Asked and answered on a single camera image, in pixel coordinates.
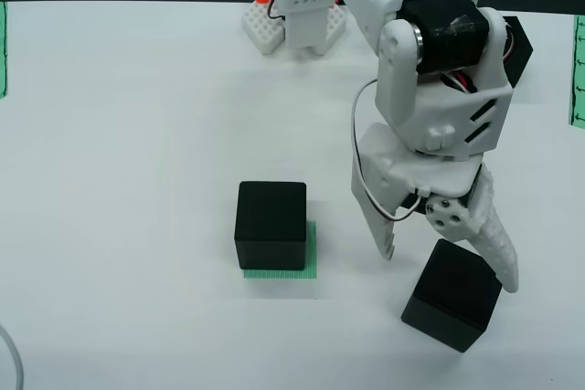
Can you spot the black cube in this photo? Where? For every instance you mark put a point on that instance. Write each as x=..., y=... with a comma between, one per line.
x=269, y=225
x=448, y=298
x=521, y=52

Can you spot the green striped square marker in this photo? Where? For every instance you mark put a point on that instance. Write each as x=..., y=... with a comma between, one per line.
x=311, y=253

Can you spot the green strip with black arrows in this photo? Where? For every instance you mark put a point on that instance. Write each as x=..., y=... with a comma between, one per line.
x=572, y=70

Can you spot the green paper strip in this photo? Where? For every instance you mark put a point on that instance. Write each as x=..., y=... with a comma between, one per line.
x=3, y=52

